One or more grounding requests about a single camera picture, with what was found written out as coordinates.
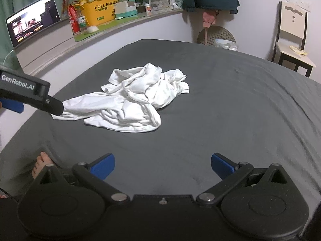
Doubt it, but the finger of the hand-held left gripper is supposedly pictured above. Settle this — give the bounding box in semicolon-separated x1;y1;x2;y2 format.
0;98;25;114
24;95;65;118

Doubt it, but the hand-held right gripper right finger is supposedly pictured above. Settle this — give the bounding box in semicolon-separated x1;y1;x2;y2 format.
196;153;289;204

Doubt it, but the white cable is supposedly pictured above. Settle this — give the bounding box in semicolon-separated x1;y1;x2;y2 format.
3;50;16;66

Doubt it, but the pink cloth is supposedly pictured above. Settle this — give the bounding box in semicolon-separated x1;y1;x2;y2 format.
203;10;219;28

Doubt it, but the clear water bottle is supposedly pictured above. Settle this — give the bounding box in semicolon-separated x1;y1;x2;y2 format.
75;6;88;33

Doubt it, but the yellow cloth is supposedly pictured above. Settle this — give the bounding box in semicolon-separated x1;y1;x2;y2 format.
290;45;308;56

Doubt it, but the open laptop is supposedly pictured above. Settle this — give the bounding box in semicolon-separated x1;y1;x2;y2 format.
5;0;61;49

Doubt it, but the yellow cardboard box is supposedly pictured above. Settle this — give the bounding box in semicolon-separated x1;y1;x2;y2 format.
80;0;118;27

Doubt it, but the white and teal box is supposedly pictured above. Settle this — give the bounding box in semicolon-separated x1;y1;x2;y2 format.
114;1;138;18

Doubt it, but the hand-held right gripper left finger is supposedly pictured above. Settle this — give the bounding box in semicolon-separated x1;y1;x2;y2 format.
34;153;130;205

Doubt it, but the red snack packet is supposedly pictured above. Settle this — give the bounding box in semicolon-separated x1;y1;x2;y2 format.
68;4;80;35

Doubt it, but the clear plastic container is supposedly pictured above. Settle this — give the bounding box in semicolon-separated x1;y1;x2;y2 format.
149;0;176;14

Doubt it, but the person's bare foot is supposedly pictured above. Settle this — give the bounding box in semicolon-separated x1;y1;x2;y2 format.
31;152;54;180

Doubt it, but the green ledge mat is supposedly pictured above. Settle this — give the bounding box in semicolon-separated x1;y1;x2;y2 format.
74;9;185;42

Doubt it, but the white plastic bag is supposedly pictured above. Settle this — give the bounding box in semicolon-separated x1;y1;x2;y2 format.
214;39;237;51

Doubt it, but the cream and black chair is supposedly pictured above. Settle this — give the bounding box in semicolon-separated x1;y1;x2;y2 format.
271;1;317;78

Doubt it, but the white shirt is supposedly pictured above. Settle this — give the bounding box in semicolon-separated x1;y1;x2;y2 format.
51;63;190;133

